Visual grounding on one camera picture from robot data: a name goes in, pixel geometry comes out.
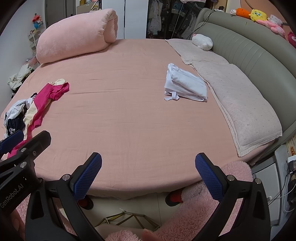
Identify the white wardrobe door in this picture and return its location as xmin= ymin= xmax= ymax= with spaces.
xmin=102 ymin=0 xmax=148 ymax=39

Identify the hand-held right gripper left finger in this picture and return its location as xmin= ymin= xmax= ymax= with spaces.
xmin=25 ymin=152 xmax=109 ymax=241

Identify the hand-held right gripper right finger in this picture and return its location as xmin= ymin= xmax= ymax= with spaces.
xmin=183 ymin=152 xmax=271 ymax=241

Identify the yellow plush toy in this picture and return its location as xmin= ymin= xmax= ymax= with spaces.
xmin=249 ymin=9 xmax=269 ymax=22

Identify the pink bed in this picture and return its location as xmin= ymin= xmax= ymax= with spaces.
xmin=0 ymin=38 xmax=284 ymax=200

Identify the grey door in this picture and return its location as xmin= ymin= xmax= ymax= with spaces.
xmin=45 ymin=0 xmax=78 ymax=28

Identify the white cat plush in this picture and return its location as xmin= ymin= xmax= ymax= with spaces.
xmin=267 ymin=14 xmax=283 ymax=26

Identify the black charger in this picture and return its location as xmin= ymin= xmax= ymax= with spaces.
xmin=286 ymin=160 xmax=296 ymax=177

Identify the white folded garment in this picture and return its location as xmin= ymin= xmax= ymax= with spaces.
xmin=164 ymin=62 xmax=208 ymax=102

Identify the pile of clothes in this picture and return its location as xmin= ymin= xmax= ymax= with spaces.
xmin=7 ymin=57 xmax=35 ymax=91

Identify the grey padded headboard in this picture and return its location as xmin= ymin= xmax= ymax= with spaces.
xmin=192 ymin=8 xmax=296 ymax=144

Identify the pink fluffy pajamas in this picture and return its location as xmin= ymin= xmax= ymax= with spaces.
xmin=0 ymin=162 xmax=255 ymax=241

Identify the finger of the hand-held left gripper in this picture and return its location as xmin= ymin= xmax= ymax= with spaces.
xmin=0 ymin=131 xmax=52 ymax=186
xmin=0 ymin=130 xmax=24 ymax=155

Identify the white nightstand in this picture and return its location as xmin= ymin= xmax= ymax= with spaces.
xmin=251 ymin=144 xmax=296 ymax=226

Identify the pink plush toy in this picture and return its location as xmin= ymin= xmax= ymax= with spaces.
xmin=255 ymin=19 xmax=286 ymax=37

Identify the cardboard box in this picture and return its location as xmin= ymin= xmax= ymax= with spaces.
xmin=77 ymin=3 xmax=102 ymax=16

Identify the magenta garment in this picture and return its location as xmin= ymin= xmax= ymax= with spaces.
xmin=7 ymin=82 xmax=70 ymax=159

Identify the red blue wall toy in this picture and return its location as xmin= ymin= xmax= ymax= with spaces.
xmin=32 ymin=13 xmax=44 ymax=29

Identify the orange carrot plush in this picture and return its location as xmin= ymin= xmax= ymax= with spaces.
xmin=229 ymin=8 xmax=251 ymax=18

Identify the beige checked blanket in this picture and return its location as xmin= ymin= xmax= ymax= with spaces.
xmin=165 ymin=38 xmax=283 ymax=157

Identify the pink rolled blanket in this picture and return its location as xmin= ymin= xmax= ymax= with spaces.
xmin=36 ymin=9 xmax=118 ymax=64

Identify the white shelf rack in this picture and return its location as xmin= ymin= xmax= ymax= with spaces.
xmin=28 ymin=29 xmax=44 ymax=58

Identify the red plush toy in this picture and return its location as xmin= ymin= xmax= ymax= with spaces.
xmin=287 ymin=31 xmax=296 ymax=48

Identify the red black slipper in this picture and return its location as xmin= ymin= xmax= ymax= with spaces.
xmin=165 ymin=190 xmax=183 ymax=207
xmin=77 ymin=197 xmax=94 ymax=210

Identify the gold wire stool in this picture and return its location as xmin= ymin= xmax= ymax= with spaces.
xmin=96 ymin=210 xmax=160 ymax=232

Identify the white plush toy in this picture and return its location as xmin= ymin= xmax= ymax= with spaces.
xmin=191 ymin=34 xmax=213 ymax=51

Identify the white cable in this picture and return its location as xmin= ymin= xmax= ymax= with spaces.
xmin=273 ymin=171 xmax=296 ymax=214

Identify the dark open wardrobe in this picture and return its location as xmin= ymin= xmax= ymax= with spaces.
xmin=146 ymin=0 xmax=228 ymax=40

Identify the white grey garment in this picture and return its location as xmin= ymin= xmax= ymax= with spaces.
xmin=3 ymin=93 xmax=37 ymax=130

